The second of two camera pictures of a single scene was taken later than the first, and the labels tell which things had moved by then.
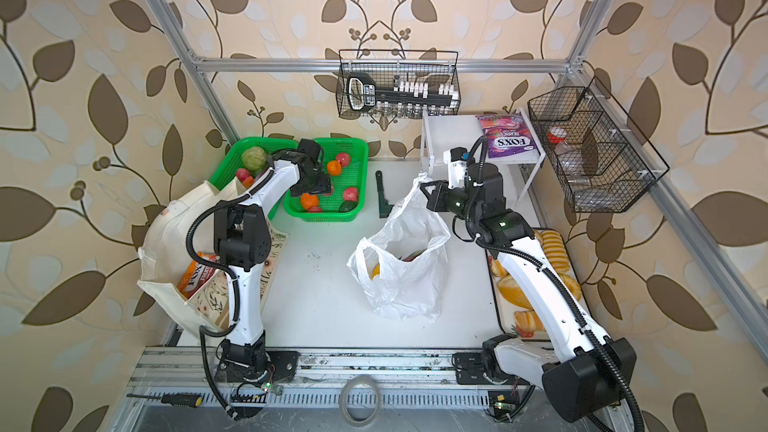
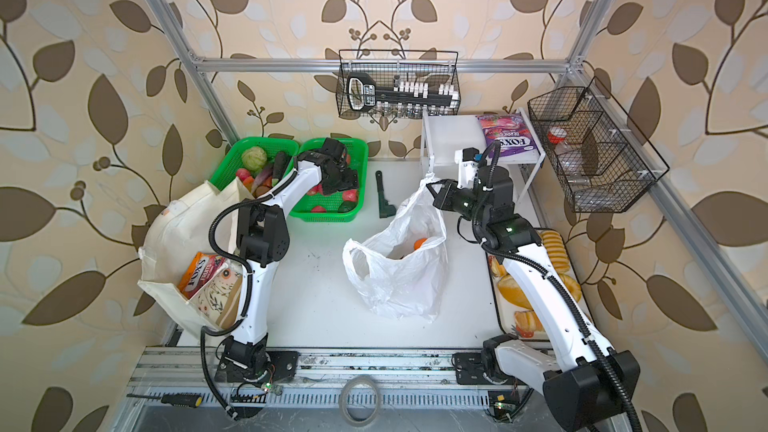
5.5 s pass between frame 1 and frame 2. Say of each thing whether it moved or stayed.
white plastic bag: stayed
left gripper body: moved
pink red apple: stayed
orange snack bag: stayed
